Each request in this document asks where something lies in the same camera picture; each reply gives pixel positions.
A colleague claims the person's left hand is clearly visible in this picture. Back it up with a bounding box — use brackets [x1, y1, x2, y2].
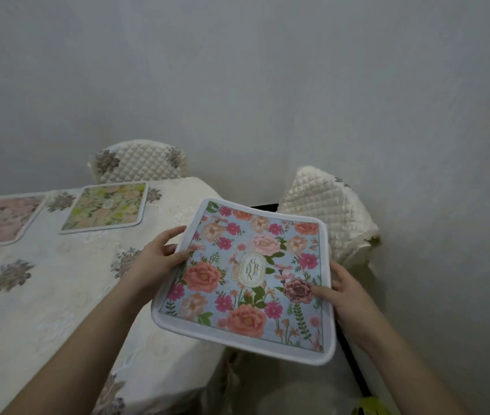
[125, 225, 194, 299]

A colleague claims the person's right hand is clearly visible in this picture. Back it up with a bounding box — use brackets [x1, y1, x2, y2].
[312, 260, 386, 350]

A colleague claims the yellow green floral placemat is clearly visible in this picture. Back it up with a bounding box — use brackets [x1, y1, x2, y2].
[60, 181, 150, 235]

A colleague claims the red blue floral placemat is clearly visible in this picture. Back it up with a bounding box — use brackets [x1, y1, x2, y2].
[151, 197, 337, 367]

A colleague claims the person's right forearm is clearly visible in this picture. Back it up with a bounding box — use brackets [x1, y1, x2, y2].
[357, 328, 470, 415]

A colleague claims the quilted chair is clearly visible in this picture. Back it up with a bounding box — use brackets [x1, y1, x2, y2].
[87, 139, 187, 184]
[277, 165, 380, 273]

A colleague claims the cloth-covered dining table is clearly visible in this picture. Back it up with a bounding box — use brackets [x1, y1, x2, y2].
[0, 176, 228, 415]

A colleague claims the table with cream tablecloth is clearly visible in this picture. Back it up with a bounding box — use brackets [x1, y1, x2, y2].
[0, 176, 228, 415]

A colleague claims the yellow plastic bag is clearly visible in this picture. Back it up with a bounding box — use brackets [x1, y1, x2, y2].
[350, 396, 393, 415]

